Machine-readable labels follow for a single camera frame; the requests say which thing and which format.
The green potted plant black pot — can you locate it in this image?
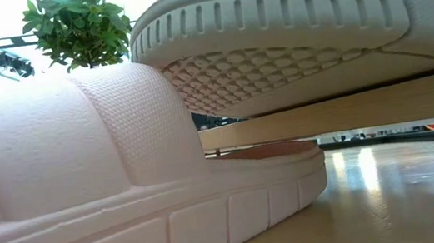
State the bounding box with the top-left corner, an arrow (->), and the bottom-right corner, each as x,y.
18,0 -> 139,78

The wooden shelf black metal frame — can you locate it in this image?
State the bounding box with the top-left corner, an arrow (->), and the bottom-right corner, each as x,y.
192,70 -> 434,158

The grey slide sandal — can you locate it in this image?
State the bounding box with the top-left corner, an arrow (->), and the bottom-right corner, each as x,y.
123,0 -> 434,132

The pink slide sandal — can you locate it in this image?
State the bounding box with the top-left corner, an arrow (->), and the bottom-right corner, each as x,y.
0,37 -> 337,243

